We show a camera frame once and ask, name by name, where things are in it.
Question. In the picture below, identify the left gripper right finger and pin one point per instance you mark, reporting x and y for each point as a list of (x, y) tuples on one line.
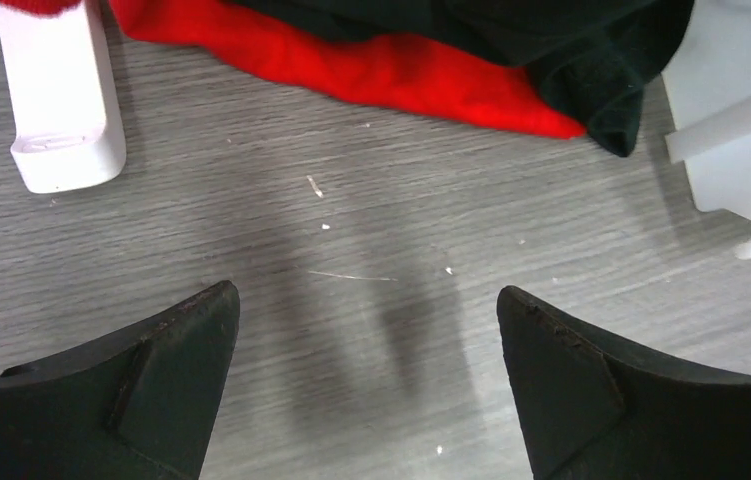
[(595, 405)]

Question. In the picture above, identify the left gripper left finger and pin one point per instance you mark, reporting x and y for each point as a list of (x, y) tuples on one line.
[(137, 403)]

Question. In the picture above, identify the white clothes rack stand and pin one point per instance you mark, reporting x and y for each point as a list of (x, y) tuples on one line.
[(69, 129)]

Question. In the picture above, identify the white plastic bin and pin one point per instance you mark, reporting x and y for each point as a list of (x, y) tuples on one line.
[(708, 87)]

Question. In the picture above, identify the black t-shirt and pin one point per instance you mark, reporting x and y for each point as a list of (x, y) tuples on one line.
[(590, 60)]

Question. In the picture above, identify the red t-shirt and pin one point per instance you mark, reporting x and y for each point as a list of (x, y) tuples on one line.
[(398, 71)]

